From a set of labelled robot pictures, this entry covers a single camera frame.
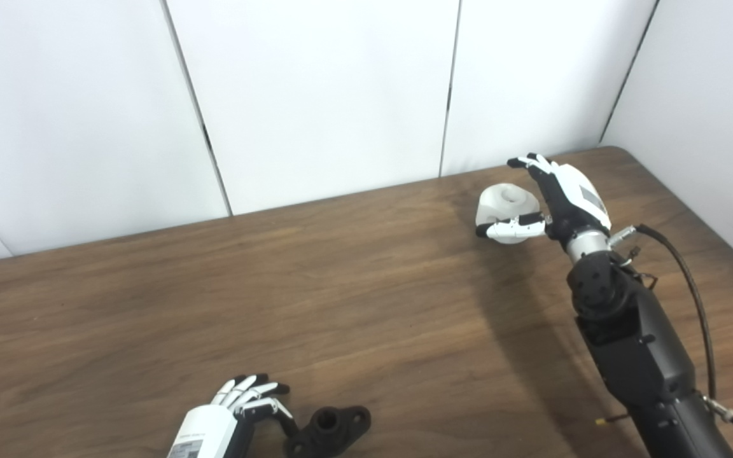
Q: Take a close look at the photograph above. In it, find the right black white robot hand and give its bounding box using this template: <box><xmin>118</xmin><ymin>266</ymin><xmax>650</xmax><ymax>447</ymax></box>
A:
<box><xmin>475</xmin><ymin>153</ymin><xmax>612</xmax><ymax>246</ymax></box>

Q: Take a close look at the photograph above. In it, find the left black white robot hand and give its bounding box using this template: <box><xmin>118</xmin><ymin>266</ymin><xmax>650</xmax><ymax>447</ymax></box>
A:
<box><xmin>166</xmin><ymin>373</ymin><xmax>297</xmax><ymax>458</ymax></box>

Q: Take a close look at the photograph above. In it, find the round white plastic piece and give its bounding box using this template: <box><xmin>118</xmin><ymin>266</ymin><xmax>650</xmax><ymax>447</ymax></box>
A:
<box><xmin>475</xmin><ymin>183</ymin><xmax>541</xmax><ymax>245</ymax></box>

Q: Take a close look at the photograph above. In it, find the black flanged holder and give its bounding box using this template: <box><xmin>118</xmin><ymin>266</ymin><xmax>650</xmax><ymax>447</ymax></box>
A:
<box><xmin>285</xmin><ymin>406</ymin><xmax>372</xmax><ymax>458</ymax></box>

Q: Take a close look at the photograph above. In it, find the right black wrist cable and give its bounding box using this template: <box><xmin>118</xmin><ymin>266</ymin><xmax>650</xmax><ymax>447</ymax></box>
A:
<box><xmin>608</xmin><ymin>223</ymin><xmax>733</xmax><ymax>426</ymax></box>

